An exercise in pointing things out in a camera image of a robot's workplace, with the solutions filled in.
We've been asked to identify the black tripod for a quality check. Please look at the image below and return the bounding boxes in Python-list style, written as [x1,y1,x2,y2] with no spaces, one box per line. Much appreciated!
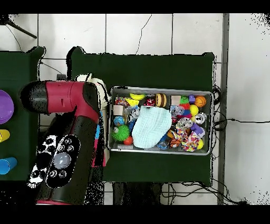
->
[0,14,38,40]

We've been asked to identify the blue cup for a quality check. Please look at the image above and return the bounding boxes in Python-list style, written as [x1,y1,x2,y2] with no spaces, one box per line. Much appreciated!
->
[0,157,18,175]

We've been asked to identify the wooden box with three holes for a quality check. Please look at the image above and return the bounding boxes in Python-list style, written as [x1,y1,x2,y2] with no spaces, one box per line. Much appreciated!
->
[93,107,110,169]

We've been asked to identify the mint green muslin cloth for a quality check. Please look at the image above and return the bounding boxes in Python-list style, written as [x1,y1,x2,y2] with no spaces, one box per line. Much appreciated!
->
[132,106,172,150]

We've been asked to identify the green spiky ball with eyes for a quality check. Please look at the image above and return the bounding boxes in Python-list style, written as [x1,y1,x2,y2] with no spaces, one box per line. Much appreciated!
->
[111,125,131,142]

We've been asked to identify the clear mesh bin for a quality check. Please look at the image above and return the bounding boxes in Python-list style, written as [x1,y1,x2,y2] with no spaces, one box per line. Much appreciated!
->
[108,86,214,156]

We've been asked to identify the plain wooden block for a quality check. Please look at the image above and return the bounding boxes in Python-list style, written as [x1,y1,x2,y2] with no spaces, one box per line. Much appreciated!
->
[112,104,126,116]

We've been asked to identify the blue globe ball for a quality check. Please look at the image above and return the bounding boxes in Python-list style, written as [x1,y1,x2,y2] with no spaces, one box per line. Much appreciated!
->
[113,116,126,127]

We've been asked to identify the yellow cup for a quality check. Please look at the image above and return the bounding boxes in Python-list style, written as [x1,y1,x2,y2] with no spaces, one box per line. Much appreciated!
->
[0,129,11,143]

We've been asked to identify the yellow cheese wedge toy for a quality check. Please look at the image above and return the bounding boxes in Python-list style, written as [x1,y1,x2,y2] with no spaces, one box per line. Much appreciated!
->
[124,98,140,108]

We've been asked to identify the cream muslin cloth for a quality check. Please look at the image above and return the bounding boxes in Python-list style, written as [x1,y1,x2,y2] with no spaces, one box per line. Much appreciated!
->
[75,73,110,111]

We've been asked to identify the dark green tablecloth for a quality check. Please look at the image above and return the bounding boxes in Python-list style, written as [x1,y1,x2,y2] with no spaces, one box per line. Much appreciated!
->
[66,46,216,186]

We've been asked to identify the purple plate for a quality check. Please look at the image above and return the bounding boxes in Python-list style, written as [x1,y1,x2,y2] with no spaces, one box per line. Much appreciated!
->
[0,89,15,125]

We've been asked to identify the dark green side table cloth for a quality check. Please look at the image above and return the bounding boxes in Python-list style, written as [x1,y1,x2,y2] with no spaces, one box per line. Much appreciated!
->
[0,46,47,183]

